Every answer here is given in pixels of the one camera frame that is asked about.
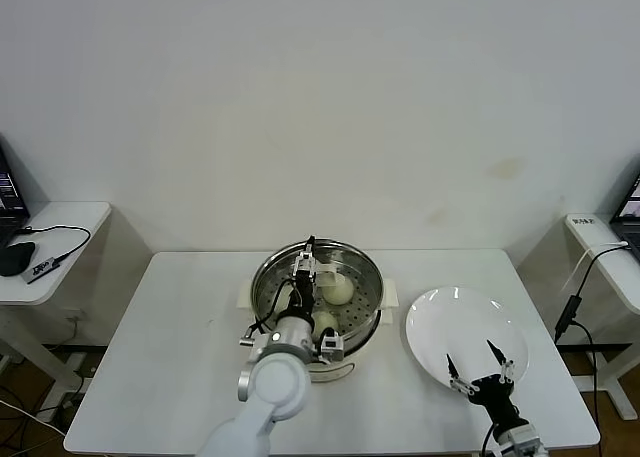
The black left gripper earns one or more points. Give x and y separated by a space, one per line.
304 297

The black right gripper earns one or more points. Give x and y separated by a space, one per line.
492 397

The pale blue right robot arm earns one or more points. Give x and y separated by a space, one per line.
515 423

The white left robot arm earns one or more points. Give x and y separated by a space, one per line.
277 387

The stainless steel steamer basket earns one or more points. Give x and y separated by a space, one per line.
369 329

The white round plate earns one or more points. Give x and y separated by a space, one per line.
460 322

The cream electric cooking pot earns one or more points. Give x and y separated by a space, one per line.
357 359

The white side table with label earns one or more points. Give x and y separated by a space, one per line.
582 237

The white side table with mouse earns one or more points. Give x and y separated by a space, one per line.
65 217

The black usb drive with print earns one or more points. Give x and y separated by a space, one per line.
40 271

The black computer mouse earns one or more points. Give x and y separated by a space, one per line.
17 257

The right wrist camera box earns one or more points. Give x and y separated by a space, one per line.
522 444

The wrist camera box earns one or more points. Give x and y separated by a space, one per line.
522 444
332 346

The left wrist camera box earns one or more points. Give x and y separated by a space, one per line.
332 346

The black laptop showing camera view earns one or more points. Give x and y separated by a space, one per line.
630 212

